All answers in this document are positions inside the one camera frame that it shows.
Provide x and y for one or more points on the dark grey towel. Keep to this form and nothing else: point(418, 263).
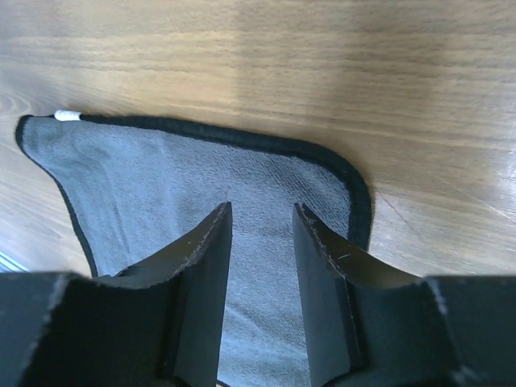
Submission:
point(135, 184)

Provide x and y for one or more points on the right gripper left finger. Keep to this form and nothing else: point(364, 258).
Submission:
point(156, 323)

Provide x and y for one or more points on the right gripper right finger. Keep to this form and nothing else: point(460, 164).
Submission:
point(370, 324)

